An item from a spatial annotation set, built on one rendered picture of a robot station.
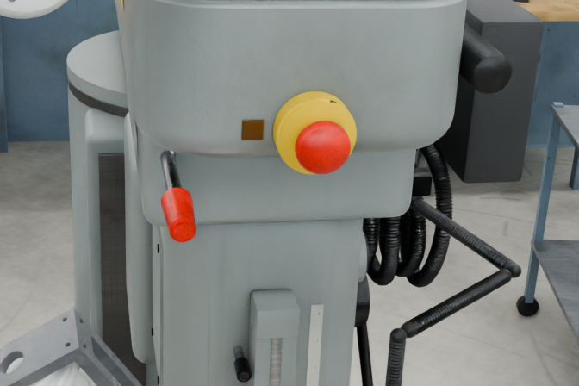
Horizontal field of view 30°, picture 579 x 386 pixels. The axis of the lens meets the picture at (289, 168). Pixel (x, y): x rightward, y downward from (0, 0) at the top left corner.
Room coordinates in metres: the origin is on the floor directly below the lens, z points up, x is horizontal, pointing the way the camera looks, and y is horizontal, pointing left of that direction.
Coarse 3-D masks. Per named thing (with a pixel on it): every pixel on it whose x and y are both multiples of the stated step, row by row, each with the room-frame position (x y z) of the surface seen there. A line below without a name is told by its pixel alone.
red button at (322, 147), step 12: (312, 132) 0.71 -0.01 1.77; (324, 132) 0.71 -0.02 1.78; (336, 132) 0.71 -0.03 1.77; (300, 144) 0.71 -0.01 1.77; (312, 144) 0.71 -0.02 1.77; (324, 144) 0.71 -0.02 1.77; (336, 144) 0.71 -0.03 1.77; (348, 144) 0.72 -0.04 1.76; (300, 156) 0.71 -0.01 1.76; (312, 156) 0.71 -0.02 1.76; (324, 156) 0.71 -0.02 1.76; (336, 156) 0.71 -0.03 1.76; (348, 156) 0.72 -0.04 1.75; (312, 168) 0.71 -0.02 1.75; (324, 168) 0.71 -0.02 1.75; (336, 168) 0.71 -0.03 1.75
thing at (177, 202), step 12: (168, 156) 0.82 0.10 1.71; (168, 168) 0.79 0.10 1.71; (168, 180) 0.77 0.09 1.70; (168, 192) 0.74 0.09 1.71; (180, 192) 0.73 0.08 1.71; (168, 204) 0.72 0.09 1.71; (180, 204) 0.72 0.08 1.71; (192, 204) 0.73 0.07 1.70; (168, 216) 0.71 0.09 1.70; (180, 216) 0.70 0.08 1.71; (192, 216) 0.71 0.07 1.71; (168, 228) 0.70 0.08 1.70; (180, 228) 0.69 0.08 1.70; (192, 228) 0.70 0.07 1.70; (180, 240) 0.69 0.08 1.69
